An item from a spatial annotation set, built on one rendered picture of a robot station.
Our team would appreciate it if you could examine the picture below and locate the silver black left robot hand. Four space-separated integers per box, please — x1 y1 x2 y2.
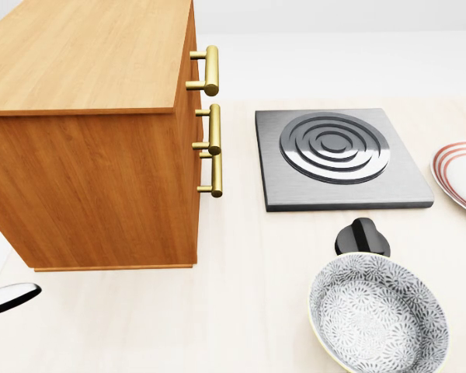
0 282 43 328

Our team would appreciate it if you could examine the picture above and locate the wooden cabinet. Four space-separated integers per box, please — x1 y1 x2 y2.
0 0 203 272

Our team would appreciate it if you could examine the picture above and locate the wooden cabinet drawer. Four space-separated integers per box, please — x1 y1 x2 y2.
174 0 203 106
181 155 203 267
174 99 203 162

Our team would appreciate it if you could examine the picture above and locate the round black stove knob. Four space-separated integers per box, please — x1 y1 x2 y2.
334 217 391 259

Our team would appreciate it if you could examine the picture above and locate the grey patterned bowl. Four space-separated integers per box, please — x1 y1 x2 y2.
308 252 450 373

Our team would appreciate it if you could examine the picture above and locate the flat dark stove plate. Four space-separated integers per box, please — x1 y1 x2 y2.
255 108 436 213

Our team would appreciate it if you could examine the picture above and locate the white plate with red rings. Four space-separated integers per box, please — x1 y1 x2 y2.
429 141 466 219

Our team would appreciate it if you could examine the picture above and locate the brass drawer handle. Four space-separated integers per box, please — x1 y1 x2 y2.
196 152 224 199
192 103 222 156
185 45 220 98

